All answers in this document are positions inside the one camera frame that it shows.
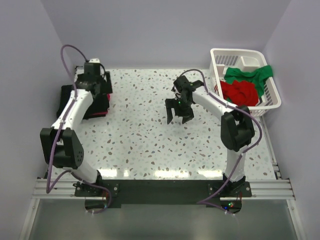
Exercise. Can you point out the red t shirt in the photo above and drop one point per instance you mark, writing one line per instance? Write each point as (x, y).
(240, 93)

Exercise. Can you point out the folded black t shirt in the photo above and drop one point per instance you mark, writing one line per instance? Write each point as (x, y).
(63, 100)

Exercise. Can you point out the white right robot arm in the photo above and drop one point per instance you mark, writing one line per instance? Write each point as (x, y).
(236, 125)

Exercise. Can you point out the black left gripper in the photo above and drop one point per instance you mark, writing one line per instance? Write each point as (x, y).
(106, 87)

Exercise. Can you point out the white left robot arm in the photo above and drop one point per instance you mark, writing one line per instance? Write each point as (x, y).
(90, 98)

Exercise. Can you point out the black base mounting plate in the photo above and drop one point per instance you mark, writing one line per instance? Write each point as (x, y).
(116, 193)

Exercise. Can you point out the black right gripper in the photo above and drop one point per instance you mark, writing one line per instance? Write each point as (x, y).
(187, 115)

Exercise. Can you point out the green t shirt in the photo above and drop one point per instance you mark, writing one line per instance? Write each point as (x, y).
(256, 78)

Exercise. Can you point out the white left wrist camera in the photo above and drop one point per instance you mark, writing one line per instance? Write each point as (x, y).
(94, 60)

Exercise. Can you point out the folded pink t shirt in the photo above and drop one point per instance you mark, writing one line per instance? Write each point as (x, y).
(107, 100)

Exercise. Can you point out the white plastic laundry basket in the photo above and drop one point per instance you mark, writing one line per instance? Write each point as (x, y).
(247, 61)

